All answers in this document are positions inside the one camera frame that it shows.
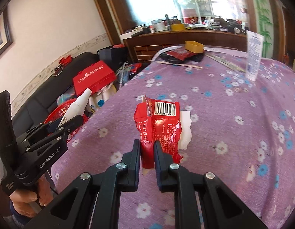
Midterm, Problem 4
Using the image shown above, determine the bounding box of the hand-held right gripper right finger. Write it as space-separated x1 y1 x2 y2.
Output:
153 140 269 229

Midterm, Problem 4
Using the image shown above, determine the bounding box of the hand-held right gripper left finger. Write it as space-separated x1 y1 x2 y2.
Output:
24 139 141 229

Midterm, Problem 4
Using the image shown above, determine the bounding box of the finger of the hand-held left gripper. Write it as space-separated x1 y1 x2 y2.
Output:
24 115 84 153
18 120 61 146

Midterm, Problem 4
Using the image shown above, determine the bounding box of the red plastic basket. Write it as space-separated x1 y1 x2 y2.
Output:
44 99 89 144

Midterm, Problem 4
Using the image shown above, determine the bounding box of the white spray bottle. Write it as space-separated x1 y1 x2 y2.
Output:
59 88 93 127

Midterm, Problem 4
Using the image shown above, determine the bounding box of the red white wipe packet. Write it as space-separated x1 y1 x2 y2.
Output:
133 95 184 170

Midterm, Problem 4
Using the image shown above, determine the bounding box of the person's left forearm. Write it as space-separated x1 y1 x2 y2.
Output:
9 200 34 227

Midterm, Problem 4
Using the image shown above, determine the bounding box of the person's left hand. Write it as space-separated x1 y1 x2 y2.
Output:
9 169 54 219

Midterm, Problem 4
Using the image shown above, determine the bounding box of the black sofa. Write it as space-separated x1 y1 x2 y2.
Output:
12 52 103 124

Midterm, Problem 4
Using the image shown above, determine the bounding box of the red paper bag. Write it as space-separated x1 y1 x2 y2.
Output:
73 61 116 96

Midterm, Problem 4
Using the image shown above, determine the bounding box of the black bag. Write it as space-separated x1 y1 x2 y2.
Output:
97 46 129 64

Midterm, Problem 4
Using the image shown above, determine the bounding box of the wooden chopstick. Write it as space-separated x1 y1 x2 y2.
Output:
156 60 203 69

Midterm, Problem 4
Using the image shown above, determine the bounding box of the dark red packet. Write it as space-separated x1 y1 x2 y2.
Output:
160 48 205 64

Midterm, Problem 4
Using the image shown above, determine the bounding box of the wrapped chopsticks bundle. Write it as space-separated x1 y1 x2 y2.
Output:
205 52 245 73

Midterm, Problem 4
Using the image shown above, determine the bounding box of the wooden counter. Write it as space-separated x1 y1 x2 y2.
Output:
119 29 248 64

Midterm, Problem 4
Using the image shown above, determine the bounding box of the yellow plastic box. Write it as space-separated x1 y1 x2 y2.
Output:
185 40 204 53

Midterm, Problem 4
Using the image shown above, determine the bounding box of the white lotion tube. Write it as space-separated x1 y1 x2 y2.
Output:
245 31 264 81

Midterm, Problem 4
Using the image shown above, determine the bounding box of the framed wall picture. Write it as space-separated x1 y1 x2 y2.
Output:
0 6 14 61

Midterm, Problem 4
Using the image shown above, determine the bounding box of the green bamboo wall decal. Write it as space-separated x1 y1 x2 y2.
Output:
251 0 274 58

